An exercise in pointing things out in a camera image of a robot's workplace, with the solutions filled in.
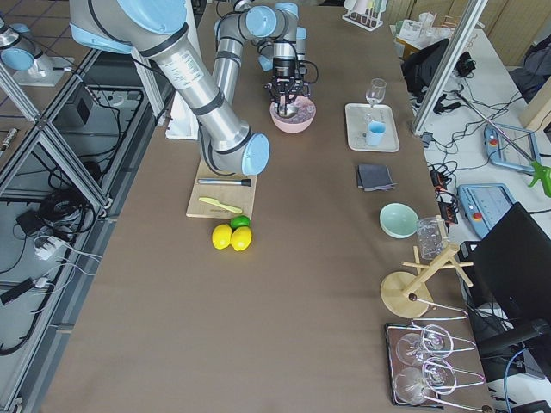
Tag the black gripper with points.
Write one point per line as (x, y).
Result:
(282, 70)

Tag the steel ice scoop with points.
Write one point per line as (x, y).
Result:
(290, 110)

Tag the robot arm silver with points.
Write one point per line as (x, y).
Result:
(158, 31)

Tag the pink bowl of ice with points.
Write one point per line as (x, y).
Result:
(300, 121)

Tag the blue cup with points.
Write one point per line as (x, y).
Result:
(375, 133)

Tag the wooden cup tree stand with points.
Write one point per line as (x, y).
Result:
(406, 295)

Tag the cream serving tray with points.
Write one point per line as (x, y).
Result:
(356, 125)

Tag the clear wine glass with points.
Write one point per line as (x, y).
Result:
(374, 95)

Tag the steel muddler black tip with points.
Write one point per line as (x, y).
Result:
(225, 182)

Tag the bamboo cutting board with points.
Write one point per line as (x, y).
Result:
(234, 195)

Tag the grey folded cloth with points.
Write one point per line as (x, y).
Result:
(372, 177)

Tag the yellow plastic knife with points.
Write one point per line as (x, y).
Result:
(216, 203)

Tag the green lime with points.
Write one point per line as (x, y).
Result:
(240, 221)

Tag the yellow lemon lower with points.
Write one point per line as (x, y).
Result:
(241, 238)

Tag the yellow lemon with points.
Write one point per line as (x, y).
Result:
(241, 238)
(221, 236)

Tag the yellow lemon upper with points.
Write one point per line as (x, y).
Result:
(221, 236)

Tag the mint green bowl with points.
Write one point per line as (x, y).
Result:
(398, 220)

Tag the glass mug on stand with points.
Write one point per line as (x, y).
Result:
(432, 237)

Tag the blue teach pendant near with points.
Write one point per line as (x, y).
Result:
(484, 205)

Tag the blue teach pendant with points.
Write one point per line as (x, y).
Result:
(502, 153)
(484, 205)

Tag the blue teach pendant far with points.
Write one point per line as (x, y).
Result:
(502, 153)

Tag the wine glass rack tray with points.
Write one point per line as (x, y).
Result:
(421, 374)

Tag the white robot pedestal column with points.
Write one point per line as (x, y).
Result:
(183, 124)

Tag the aluminium frame post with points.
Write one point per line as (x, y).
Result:
(471, 14)

